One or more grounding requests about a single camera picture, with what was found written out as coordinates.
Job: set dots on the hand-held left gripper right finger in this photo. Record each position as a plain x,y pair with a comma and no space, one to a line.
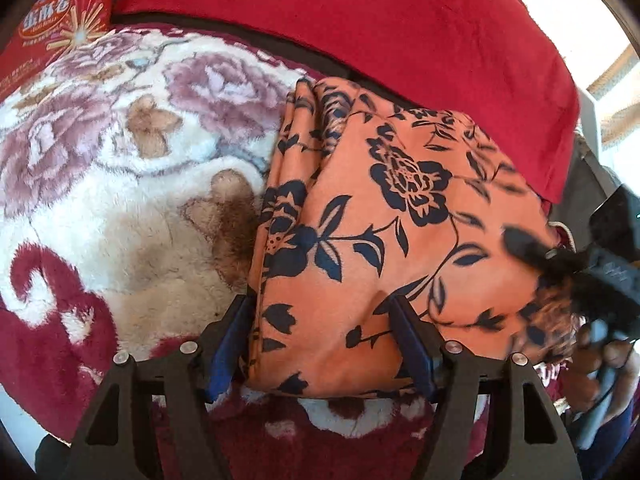
415,355

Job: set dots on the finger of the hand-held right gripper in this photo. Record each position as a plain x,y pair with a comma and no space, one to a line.
565,300
535,250

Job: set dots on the orange floral garment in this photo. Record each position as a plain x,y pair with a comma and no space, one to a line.
350,260

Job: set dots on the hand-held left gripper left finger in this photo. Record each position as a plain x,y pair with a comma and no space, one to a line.
227,355

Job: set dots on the white frame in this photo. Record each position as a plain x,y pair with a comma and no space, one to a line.
589,120

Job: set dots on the person's right hand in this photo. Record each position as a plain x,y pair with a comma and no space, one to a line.
590,360

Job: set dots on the floral plush blanket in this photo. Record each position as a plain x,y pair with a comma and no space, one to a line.
125,210

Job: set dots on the red cloth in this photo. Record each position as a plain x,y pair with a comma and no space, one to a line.
375,20

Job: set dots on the red snack box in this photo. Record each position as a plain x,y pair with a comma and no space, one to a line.
45,25

